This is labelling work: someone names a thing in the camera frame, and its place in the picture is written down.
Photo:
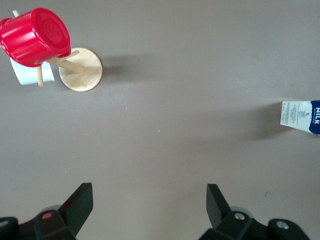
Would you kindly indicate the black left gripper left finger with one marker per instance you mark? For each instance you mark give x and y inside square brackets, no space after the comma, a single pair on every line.
[75,211]

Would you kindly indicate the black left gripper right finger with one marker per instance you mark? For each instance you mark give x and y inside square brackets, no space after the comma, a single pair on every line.
[221,216]

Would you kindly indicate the blue white milk carton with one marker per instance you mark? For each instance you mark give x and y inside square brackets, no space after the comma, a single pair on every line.
[300,115]

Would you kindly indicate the white cup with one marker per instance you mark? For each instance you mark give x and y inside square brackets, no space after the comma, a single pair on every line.
[27,75]

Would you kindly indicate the red plastic cup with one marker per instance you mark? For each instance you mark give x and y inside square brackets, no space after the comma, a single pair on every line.
[33,36]

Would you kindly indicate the wooden mug tree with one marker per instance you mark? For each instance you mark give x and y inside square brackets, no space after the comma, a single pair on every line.
[81,72]

